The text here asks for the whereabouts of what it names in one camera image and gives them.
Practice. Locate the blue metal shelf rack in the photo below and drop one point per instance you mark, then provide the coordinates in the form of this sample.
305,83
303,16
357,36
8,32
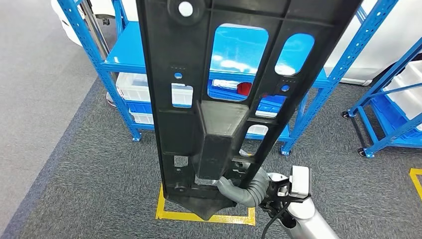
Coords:
369,132
128,49

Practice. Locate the red plastic part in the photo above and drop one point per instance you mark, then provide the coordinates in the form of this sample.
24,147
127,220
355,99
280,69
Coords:
244,89

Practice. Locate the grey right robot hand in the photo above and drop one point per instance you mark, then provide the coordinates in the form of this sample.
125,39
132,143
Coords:
230,194

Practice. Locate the black plastic frame part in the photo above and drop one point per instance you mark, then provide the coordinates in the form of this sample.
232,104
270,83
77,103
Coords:
217,138

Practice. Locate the dark metal pole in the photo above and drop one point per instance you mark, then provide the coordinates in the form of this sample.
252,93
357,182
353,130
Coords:
95,29

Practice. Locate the white car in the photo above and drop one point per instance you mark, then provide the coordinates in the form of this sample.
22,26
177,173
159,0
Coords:
372,39

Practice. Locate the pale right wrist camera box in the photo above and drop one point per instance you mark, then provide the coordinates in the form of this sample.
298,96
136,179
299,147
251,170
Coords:
300,181

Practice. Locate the blue plastic crate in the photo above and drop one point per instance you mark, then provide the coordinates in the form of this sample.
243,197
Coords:
140,107
224,95
385,115

